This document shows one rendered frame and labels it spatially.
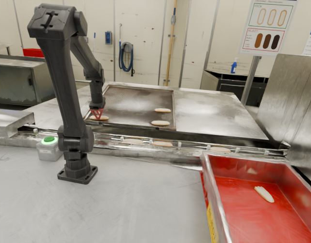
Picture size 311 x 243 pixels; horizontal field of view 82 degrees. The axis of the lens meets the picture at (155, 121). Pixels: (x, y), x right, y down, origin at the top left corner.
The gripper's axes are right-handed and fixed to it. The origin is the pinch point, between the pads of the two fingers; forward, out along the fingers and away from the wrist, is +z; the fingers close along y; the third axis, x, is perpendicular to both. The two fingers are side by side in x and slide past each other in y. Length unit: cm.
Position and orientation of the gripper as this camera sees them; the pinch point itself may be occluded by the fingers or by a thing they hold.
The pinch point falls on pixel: (99, 116)
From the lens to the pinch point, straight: 101.5
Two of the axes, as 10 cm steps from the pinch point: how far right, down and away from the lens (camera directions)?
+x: -10.0, -0.3, -0.9
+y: -0.6, -5.3, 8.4
